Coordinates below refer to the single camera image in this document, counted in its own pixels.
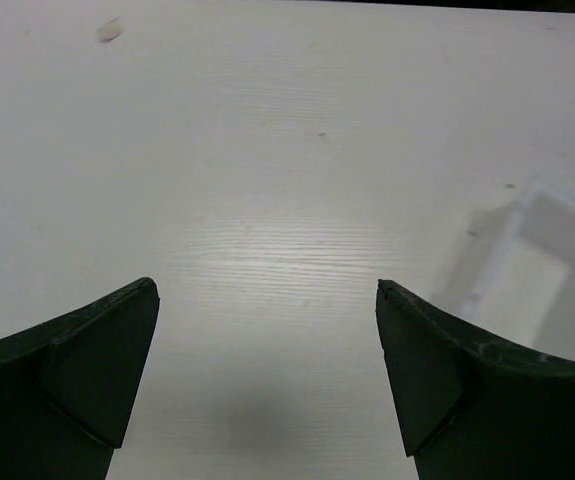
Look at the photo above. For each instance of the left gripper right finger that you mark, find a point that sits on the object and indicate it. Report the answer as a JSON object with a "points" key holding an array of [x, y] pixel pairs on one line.
{"points": [[470, 404]]}

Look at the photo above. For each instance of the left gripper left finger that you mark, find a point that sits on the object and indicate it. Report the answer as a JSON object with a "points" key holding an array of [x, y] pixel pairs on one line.
{"points": [[68, 386]]}

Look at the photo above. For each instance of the white three compartment tray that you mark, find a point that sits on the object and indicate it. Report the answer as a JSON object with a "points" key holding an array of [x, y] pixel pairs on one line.
{"points": [[512, 271]]}

